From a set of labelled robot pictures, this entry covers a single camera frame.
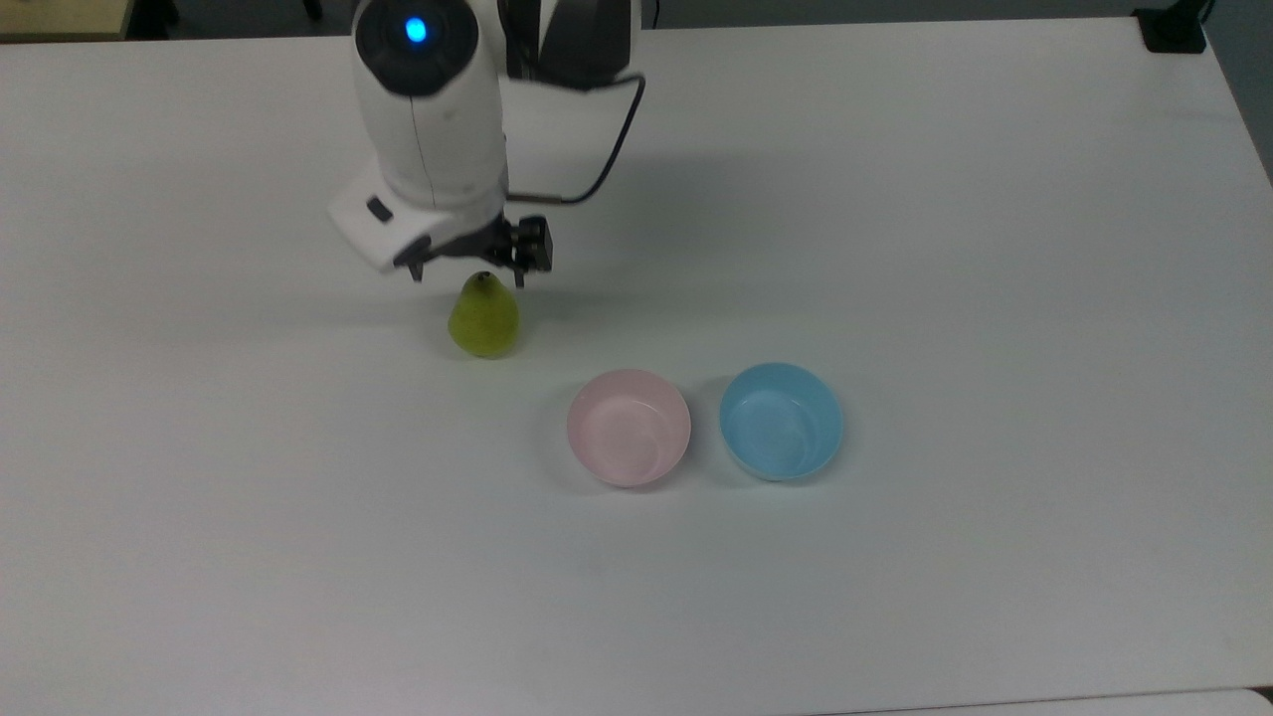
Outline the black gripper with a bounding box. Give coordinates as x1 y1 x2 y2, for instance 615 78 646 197
395 215 555 290

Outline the green pear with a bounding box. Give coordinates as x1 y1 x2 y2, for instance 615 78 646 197
447 270 522 361

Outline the pink plastic bowl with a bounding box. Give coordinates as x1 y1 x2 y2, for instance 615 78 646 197
566 368 693 489

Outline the blue plastic bowl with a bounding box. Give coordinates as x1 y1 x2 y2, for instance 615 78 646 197
718 361 846 484

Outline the light wooden board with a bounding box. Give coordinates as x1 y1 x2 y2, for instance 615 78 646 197
0 0 136 42

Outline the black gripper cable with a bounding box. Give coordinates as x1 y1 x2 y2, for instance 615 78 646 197
505 73 648 206

